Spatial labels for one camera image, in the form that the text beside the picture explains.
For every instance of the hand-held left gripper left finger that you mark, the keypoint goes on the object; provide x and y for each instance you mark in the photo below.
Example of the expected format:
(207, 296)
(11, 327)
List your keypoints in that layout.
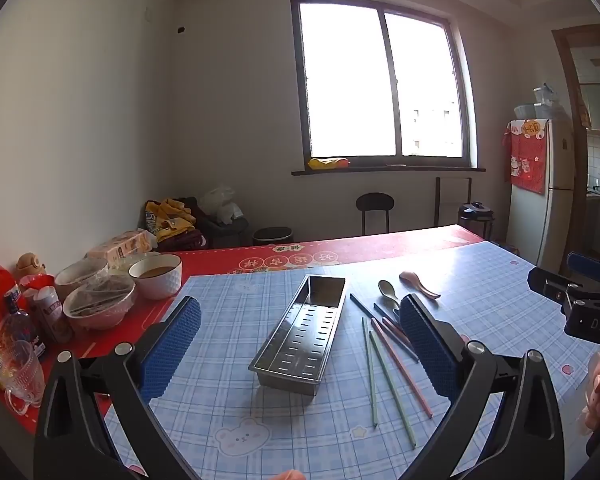
(172, 345)

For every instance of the metal utensil tray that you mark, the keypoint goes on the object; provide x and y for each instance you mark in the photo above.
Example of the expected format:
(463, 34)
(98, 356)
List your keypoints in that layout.
(305, 330)

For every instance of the white red snack packet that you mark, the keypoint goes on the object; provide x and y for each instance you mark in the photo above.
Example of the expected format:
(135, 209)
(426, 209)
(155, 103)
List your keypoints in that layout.
(50, 310)

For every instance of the pink spoon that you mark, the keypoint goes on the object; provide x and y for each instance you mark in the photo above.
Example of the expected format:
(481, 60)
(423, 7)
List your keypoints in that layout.
(412, 277)

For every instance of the yellow orange cloth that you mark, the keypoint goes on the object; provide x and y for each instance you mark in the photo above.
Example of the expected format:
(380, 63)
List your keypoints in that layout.
(325, 163)

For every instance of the blue plaid table mat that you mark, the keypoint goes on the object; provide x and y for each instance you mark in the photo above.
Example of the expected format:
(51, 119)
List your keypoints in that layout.
(480, 280)

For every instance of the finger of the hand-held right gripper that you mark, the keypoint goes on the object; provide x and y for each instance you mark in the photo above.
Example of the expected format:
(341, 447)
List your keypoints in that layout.
(547, 282)
(587, 265)

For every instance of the green chopstick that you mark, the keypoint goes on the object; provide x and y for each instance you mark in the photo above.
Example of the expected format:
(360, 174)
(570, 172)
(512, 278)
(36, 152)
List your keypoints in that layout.
(392, 390)
(370, 375)

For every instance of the dark framed window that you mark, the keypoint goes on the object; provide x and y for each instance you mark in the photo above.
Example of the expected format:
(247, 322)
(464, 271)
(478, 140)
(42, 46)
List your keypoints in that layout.
(345, 85)

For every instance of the black trash bin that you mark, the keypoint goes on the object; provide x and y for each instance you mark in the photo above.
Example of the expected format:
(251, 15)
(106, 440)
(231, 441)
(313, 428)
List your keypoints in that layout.
(272, 235)

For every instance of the white refrigerator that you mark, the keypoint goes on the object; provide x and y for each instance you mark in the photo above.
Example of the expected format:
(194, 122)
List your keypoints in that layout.
(555, 160)

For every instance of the beige toy figure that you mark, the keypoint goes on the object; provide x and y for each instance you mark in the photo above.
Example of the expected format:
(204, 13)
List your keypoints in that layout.
(30, 262)

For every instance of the patterned cardboard box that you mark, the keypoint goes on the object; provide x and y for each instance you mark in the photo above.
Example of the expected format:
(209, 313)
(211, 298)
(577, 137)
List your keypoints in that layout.
(122, 247)

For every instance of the red printed cloth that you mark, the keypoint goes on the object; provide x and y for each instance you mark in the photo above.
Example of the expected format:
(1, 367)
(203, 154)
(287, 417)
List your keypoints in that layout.
(527, 160)

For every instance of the blue chopstick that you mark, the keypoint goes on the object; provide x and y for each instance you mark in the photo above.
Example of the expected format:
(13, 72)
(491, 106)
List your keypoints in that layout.
(362, 306)
(381, 311)

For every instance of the large plastic wrapped bowl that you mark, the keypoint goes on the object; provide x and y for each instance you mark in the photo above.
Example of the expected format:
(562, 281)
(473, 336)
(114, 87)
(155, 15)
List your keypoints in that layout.
(100, 310)

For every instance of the dark wooden rack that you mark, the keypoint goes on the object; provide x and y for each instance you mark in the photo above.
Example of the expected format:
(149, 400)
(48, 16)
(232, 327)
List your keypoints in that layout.
(436, 200)

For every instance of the blue label bottle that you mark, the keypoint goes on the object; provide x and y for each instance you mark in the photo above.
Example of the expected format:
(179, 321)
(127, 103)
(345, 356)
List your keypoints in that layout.
(20, 332)

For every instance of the white textured bowl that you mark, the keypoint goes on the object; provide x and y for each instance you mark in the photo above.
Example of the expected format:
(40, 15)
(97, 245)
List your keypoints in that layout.
(160, 285)

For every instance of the red printed table mat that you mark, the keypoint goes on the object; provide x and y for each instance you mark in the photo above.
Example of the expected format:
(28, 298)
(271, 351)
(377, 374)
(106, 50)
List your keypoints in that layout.
(330, 252)

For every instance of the black round stool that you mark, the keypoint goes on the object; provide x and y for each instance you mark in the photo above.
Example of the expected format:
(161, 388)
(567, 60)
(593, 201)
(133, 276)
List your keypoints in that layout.
(375, 202)

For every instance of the green spoon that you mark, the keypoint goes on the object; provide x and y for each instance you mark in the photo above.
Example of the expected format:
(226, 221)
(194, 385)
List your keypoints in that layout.
(394, 306)

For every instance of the black pressure cooker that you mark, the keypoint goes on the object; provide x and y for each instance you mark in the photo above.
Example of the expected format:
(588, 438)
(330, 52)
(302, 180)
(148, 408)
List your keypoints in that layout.
(475, 212)

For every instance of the person's right hand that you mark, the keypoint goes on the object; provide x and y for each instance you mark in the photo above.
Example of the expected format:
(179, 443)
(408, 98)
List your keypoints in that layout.
(597, 390)

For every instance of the wooden door frame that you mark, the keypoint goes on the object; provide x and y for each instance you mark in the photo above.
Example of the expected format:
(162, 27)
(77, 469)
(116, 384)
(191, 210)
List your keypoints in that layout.
(565, 60)

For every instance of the white plastic bag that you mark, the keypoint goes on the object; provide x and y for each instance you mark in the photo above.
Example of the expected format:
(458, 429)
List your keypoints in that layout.
(220, 200)

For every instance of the dark maroon clothes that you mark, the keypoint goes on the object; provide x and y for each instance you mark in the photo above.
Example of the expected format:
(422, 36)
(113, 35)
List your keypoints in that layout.
(185, 240)

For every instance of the yellow clothes pile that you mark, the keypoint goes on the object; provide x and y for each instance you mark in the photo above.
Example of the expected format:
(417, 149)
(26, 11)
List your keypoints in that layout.
(170, 215)

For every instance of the beige spoon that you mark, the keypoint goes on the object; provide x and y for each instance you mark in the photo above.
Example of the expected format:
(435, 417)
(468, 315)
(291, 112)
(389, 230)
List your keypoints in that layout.
(387, 287)

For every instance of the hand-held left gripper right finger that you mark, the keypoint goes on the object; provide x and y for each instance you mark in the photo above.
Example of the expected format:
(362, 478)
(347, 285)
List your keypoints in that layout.
(427, 345)

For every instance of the clear glass cup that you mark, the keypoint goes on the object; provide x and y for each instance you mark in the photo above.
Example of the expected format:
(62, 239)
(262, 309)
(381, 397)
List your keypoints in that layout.
(22, 375)

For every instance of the small plastic wrapped bowl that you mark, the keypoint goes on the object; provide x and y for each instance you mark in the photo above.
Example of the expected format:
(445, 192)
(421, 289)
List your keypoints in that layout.
(77, 275)

